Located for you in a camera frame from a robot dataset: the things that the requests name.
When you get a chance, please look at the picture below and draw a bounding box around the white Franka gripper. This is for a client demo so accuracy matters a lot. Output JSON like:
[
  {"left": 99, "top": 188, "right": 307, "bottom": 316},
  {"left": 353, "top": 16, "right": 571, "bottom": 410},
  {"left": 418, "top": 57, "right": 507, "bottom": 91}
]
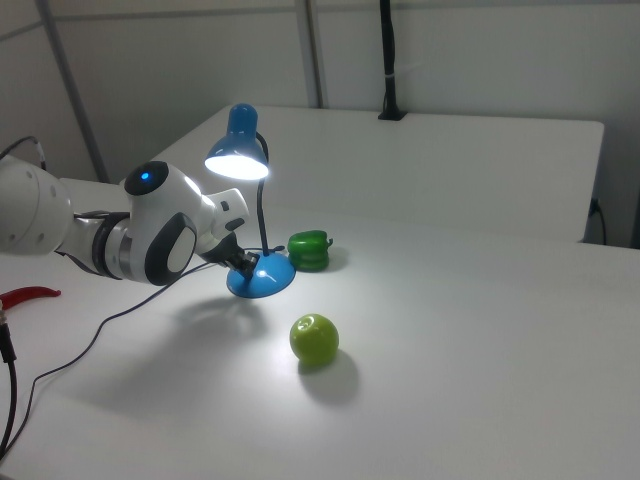
[{"left": 197, "top": 187, "right": 260, "bottom": 282}]

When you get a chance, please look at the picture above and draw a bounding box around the blue desk lamp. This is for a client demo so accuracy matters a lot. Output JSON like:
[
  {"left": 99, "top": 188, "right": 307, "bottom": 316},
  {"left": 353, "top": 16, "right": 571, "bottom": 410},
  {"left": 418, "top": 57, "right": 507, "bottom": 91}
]
[{"left": 203, "top": 103, "right": 297, "bottom": 300}]

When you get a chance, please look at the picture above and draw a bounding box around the green toy bell pepper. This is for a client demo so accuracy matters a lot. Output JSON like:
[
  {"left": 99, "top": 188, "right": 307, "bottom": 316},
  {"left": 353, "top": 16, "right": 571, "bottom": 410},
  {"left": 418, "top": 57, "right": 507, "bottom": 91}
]
[{"left": 287, "top": 229, "right": 335, "bottom": 274}]

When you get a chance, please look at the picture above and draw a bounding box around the green toy apple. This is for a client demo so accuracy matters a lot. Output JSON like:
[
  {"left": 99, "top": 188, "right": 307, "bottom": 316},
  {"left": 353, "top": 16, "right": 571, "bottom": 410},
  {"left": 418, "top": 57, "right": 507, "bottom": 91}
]
[{"left": 289, "top": 313, "right": 340, "bottom": 369}]

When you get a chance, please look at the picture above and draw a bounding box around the red toy chili pepper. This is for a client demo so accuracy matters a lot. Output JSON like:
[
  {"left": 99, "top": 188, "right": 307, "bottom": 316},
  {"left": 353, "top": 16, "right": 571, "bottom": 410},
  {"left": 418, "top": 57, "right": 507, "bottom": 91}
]
[{"left": 0, "top": 285, "right": 62, "bottom": 311}]

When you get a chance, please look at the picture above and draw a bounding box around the black lamp power cable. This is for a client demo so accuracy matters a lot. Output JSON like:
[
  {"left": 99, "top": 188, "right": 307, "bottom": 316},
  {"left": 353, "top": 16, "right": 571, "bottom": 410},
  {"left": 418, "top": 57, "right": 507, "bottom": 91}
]
[{"left": 0, "top": 259, "right": 236, "bottom": 461}]

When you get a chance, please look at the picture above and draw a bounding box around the grey partition post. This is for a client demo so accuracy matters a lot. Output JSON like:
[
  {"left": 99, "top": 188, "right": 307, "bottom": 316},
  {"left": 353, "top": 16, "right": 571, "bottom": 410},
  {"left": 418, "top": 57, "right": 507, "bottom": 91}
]
[
  {"left": 303, "top": 0, "right": 327, "bottom": 109},
  {"left": 33, "top": 0, "right": 110, "bottom": 184}
]

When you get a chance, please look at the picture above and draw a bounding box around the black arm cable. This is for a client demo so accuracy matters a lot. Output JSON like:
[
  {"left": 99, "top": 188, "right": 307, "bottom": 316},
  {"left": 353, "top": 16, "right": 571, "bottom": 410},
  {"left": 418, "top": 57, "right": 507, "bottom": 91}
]
[{"left": 0, "top": 135, "right": 49, "bottom": 174}]

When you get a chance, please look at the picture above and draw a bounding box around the black cable with metal connector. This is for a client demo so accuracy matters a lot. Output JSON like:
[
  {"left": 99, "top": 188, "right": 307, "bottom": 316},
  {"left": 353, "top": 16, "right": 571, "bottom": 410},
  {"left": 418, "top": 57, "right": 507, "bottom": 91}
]
[{"left": 0, "top": 299, "right": 19, "bottom": 449}]

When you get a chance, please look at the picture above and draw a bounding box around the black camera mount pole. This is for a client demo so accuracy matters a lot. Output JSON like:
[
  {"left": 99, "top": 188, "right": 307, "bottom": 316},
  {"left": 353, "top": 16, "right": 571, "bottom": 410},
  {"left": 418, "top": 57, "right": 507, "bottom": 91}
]
[{"left": 377, "top": 0, "right": 409, "bottom": 122}]

